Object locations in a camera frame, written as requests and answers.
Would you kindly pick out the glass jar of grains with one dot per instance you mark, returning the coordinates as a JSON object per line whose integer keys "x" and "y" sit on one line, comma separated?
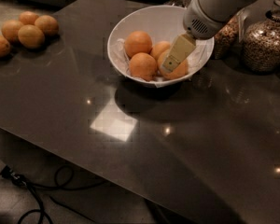
{"x": 261, "y": 43}

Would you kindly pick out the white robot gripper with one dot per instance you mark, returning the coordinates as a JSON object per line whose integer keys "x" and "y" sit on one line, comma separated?
{"x": 198, "y": 20}

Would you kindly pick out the orange in bowl back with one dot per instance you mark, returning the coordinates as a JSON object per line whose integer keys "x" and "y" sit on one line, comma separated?
{"x": 159, "y": 48}

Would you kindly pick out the glass jar of nuts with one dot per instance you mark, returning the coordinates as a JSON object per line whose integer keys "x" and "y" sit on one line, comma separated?
{"x": 226, "y": 37}

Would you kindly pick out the white bowl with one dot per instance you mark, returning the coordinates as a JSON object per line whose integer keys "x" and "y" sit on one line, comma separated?
{"x": 162, "y": 23}

